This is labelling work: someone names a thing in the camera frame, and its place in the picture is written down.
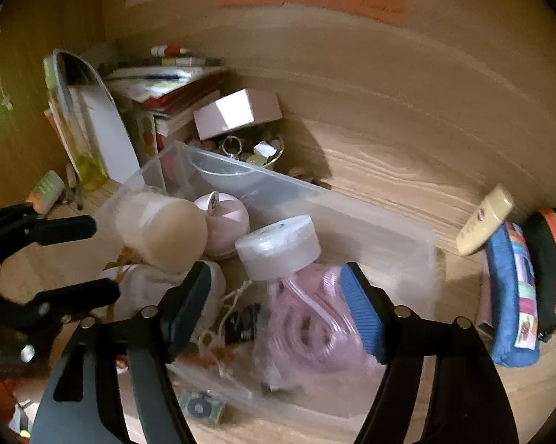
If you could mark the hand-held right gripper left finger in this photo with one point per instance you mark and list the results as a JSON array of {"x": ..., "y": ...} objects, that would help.
[{"x": 190, "y": 314}]

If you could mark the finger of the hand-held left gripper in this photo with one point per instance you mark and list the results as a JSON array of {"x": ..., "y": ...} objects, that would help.
[
  {"x": 51, "y": 230},
  {"x": 74, "y": 298}
]

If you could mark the blue patchwork pouch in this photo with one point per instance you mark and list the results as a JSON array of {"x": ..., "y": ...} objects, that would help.
[{"x": 509, "y": 296}]

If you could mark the cream tube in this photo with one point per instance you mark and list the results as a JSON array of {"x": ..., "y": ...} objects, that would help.
[{"x": 486, "y": 222}]

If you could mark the small blue packet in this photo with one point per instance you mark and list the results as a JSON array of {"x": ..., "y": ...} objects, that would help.
[{"x": 199, "y": 407}]

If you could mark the yellow green bottle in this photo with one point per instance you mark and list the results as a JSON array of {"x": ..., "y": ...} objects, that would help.
[{"x": 74, "y": 134}]

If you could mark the pink notebook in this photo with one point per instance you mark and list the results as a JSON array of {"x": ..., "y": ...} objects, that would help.
[{"x": 483, "y": 296}]

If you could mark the stack of books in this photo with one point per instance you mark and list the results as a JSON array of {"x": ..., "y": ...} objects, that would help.
[{"x": 167, "y": 92}]

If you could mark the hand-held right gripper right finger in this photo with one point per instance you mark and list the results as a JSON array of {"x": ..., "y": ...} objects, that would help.
[{"x": 363, "y": 319}]

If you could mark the clear plastic storage box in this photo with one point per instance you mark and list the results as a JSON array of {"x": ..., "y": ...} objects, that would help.
[{"x": 375, "y": 240}]

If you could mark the white magazine holder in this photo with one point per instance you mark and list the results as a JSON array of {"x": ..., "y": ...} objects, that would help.
[{"x": 107, "y": 134}]

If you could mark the small pink round jar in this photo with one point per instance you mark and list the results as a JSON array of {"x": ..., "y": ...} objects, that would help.
[{"x": 227, "y": 222}]

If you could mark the pale pink box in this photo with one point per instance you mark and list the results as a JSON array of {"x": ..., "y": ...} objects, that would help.
[{"x": 238, "y": 113}]

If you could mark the black case with orange zip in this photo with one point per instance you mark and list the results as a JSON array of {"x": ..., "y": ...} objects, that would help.
[{"x": 553, "y": 268}]

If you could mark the orange and green tube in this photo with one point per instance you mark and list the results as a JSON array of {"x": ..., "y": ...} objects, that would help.
[{"x": 47, "y": 192}]

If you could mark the beige cylindrical jar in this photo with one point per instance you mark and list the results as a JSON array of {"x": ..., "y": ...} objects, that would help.
[{"x": 167, "y": 231}]

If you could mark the small bowl of trinkets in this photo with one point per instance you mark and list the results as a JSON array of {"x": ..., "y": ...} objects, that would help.
[{"x": 255, "y": 152}]

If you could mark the clear jar with white lid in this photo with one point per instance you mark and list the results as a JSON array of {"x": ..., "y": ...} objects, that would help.
[{"x": 278, "y": 249}]

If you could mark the wooden desktop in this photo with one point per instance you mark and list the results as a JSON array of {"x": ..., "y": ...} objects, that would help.
[{"x": 398, "y": 171}]

